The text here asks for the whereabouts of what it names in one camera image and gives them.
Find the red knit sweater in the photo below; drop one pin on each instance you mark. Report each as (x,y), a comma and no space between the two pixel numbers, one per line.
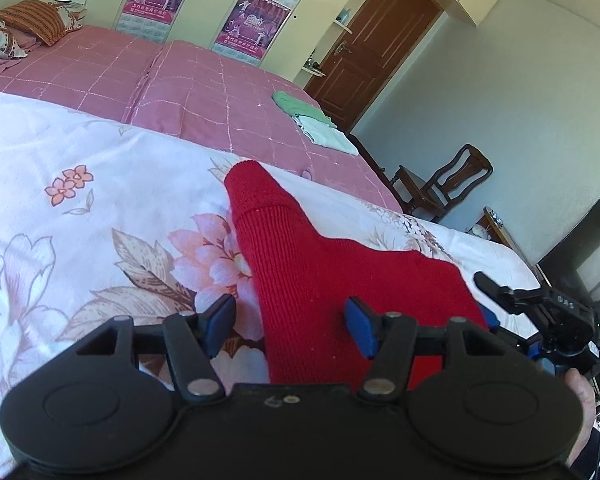
(320,280)

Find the person's right hand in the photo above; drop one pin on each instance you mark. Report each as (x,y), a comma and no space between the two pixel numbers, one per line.
(582,410)

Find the pink checked bed sheet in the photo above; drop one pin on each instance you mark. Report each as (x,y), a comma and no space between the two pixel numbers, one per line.
(195,85)

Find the wooden side table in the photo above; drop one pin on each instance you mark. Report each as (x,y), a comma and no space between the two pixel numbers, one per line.
(505,240)

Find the black television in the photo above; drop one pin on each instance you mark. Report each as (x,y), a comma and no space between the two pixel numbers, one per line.
(585,255)

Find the cream corner shelf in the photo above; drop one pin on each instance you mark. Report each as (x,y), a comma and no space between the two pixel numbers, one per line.
(342,25)

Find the white floral blanket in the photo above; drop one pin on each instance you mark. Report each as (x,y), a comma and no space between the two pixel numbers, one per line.
(105,185)

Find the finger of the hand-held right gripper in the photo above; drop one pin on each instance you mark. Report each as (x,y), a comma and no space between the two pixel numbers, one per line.
(491,319)
(515,297)

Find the white folded cloth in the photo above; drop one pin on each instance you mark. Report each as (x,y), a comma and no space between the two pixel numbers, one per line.
(327,135)

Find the orange striped pillow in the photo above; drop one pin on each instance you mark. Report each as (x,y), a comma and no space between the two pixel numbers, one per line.
(37,20)

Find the brown wooden door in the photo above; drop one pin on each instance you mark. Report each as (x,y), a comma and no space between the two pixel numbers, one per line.
(380,40)

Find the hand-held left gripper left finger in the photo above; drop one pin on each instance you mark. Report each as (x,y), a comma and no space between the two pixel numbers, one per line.
(220,322)

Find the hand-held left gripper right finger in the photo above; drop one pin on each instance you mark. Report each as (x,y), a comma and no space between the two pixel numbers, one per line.
(361,327)

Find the green folded cloth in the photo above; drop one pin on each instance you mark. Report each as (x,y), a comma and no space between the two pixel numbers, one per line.
(297,105)

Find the dark wooden chair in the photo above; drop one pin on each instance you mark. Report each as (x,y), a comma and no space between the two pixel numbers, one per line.
(455,180)

